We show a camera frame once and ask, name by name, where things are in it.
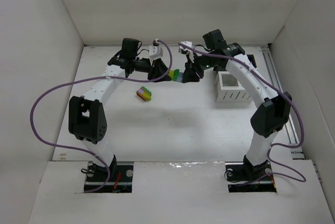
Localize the green lilac lego stack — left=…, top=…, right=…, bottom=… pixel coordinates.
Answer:
left=168, top=69, right=183, bottom=83

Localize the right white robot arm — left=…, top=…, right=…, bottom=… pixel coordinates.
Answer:
left=179, top=29, right=292, bottom=182

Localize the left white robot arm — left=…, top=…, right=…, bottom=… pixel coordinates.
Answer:
left=69, top=38, right=172, bottom=175

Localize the orange green lego stack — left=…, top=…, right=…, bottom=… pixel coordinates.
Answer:
left=136, top=86, right=152, bottom=102

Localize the white slotted container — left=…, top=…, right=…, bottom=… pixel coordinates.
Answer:
left=215, top=71, right=252, bottom=104

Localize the black slotted container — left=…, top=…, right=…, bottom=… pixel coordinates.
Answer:
left=247, top=54, right=257, bottom=68

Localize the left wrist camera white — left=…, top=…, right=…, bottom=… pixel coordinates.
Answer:
left=149, top=45, right=163, bottom=61

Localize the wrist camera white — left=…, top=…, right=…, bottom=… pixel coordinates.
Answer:
left=178, top=41, right=194, bottom=63
left=149, top=45, right=163, bottom=61

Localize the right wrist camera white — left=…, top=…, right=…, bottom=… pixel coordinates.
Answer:
left=178, top=41, right=194, bottom=63

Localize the aluminium rail right side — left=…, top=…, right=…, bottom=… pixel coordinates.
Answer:
left=261, top=47, right=305, bottom=152

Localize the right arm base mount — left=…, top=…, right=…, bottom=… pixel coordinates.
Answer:
left=224, top=162, right=277, bottom=193

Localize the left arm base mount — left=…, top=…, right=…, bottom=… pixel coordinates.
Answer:
left=81, top=163, right=134, bottom=193

